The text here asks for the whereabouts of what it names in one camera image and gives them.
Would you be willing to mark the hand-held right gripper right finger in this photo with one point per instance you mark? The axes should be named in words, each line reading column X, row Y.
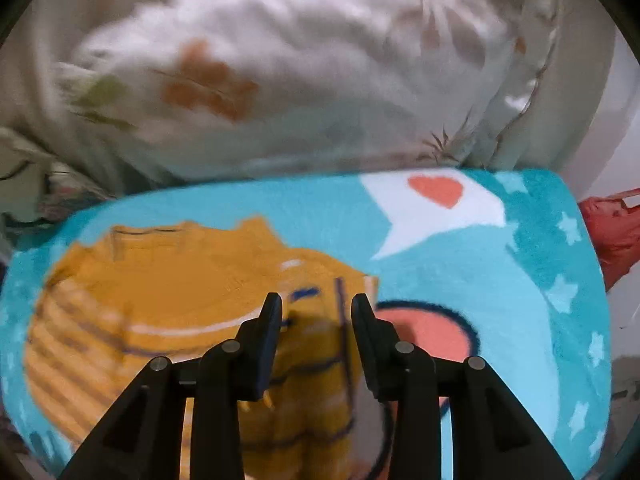
column 367, row 340

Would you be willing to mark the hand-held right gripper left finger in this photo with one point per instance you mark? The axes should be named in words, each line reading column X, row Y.
column 267, row 340

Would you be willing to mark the orange striped sweater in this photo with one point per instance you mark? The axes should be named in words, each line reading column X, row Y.
column 175, row 280

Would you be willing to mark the blue star-print blanket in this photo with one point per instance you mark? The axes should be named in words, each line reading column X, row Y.
column 500, row 280

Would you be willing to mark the red plastic bag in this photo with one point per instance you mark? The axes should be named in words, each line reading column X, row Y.
column 615, row 235

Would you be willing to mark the white floral pillow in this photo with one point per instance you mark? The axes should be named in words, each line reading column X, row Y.
column 325, row 60

